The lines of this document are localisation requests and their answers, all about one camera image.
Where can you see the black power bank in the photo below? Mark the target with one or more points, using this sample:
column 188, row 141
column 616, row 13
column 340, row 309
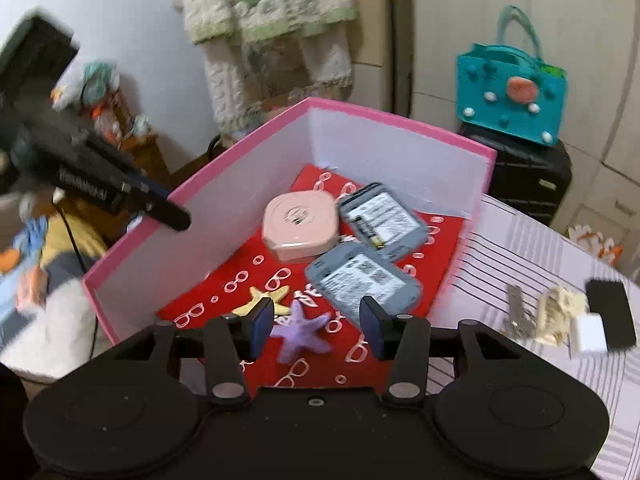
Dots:
column 612, row 310

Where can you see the orange printed plastic bag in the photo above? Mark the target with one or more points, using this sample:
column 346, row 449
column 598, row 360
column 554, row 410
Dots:
column 595, row 242

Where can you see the bunch of keys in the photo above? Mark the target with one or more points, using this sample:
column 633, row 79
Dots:
column 515, row 305

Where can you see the white charger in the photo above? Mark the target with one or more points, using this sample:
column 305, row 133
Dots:
column 587, row 335

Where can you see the beige wardrobe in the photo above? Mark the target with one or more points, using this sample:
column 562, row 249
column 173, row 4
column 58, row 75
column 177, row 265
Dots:
column 590, row 35

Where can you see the beige hair clip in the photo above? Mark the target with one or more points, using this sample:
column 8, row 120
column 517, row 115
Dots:
column 555, row 315

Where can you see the purple starfish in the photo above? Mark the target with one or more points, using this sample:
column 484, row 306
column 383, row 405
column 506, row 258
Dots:
column 300, row 332

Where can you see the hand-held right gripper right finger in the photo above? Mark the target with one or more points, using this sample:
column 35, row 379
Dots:
column 371, row 327

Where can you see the pink cardboard box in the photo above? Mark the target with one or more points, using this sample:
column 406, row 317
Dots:
column 390, row 160

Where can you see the grey pocket router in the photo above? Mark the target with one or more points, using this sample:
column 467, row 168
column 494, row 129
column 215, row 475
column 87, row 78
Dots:
column 360, row 275
column 400, row 220

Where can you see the striped tablecloth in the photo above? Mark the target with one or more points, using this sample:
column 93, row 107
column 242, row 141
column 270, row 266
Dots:
column 500, row 270

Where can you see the tall beige cabinet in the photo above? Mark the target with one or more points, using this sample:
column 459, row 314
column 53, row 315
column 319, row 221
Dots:
column 370, row 35

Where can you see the wooden side table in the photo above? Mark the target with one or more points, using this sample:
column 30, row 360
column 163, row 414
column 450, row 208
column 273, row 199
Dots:
column 150, row 160

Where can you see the yellow starfish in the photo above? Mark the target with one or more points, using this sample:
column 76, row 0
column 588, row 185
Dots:
column 260, row 301

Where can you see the black suitcase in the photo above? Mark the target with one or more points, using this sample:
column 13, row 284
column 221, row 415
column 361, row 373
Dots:
column 525, row 175

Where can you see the small cylinder battery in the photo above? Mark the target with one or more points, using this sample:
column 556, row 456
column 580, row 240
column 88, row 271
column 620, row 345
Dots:
column 367, row 230

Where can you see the pink rounded label printer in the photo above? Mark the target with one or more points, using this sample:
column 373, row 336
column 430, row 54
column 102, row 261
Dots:
column 300, row 225

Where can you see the colourful soft toys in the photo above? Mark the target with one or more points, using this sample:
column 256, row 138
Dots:
column 100, row 90

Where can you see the teal felt handbag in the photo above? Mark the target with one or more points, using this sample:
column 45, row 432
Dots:
column 500, row 110

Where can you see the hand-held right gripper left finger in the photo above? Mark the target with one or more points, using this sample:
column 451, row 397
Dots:
column 262, row 327

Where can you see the red patterned pouch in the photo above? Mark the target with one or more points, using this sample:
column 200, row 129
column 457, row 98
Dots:
column 300, row 180

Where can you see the printed blanket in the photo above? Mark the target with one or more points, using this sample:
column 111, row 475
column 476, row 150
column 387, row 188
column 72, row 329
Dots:
column 45, row 320

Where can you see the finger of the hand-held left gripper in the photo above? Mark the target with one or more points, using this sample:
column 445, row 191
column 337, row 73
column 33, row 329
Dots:
column 165, row 207

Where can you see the white knit cardigan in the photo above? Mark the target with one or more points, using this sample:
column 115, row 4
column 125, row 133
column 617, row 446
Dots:
column 280, row 0

